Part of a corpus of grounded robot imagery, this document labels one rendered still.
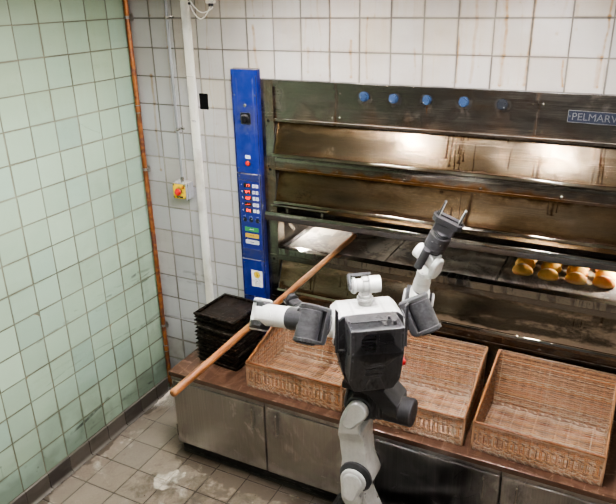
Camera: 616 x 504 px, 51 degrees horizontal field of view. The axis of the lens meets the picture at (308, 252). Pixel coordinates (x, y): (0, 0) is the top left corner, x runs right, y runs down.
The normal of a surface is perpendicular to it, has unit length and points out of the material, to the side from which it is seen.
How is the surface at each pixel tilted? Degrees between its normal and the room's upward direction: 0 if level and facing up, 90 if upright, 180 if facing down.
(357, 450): 90
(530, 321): 70
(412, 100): 90
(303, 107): 90
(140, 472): 0
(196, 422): 90
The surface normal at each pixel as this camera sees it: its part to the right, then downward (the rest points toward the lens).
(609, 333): -0.43, 0.01
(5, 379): 0.90, 0.15
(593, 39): -0.44, 0.35
